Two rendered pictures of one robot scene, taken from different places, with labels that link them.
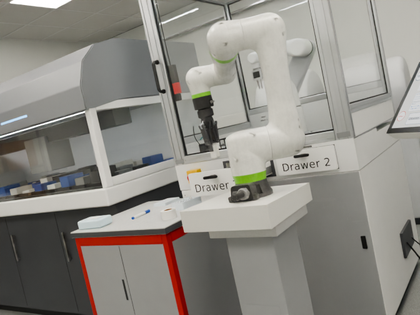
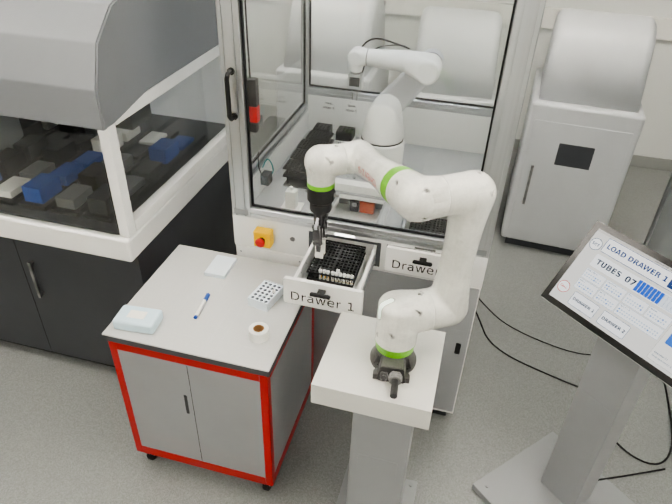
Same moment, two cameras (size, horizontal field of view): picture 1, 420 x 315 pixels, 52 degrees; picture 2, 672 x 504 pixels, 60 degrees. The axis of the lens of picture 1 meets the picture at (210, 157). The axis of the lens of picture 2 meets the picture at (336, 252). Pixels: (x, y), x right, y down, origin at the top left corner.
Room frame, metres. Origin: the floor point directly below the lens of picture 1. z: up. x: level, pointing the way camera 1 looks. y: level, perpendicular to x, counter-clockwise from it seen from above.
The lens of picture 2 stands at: (0.45, 0.54, 2.19)
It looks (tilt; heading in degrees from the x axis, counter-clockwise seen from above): 35 degrees down; 339
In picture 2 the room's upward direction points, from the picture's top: 2 degrees clockwise
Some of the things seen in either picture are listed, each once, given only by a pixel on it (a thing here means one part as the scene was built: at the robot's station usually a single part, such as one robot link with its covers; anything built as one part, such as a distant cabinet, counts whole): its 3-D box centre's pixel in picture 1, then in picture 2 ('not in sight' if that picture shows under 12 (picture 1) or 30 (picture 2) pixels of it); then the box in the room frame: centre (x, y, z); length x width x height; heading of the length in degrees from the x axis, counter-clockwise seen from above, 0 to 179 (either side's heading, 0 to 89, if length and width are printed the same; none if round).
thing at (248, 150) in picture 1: (249, 155); (401, 321); (1.63, -0.15, 0.99); 0.16 x 0.13 x 0.19; 89
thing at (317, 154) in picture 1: (305, 160); (422, 264); (2.02, -0.43, 0.87); 0.29 x 0.02 x 0.11; 55
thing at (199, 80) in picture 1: (199, 81); (323, 165); (2.05, -0.03, 1.34); 0.13 x 0.11 x 0.14; 89
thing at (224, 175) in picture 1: (216, 182); (322, 296); (1.96, 0.00, 0.87); 0.29 x 0.02 x 0.11; 55
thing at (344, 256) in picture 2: not in sight; (337, 265); (2.12, -0.12, 0.87); 0.22 x 0.18 x 0.06; 145
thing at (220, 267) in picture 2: (166, 202); (220, 266); (2.38, 0.29, 0.77); 0.13 x 0.09 x 0.02; 145
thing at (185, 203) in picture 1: (186, 203); (266, 295); (2.13, 0.16, 0.78); 0.12 x 0.08 x 0.04; 134
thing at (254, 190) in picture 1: (246, 190); (392, 364); (1.58, -0.10, 0.87); 0.26 x 0.15 x 0.06; 151
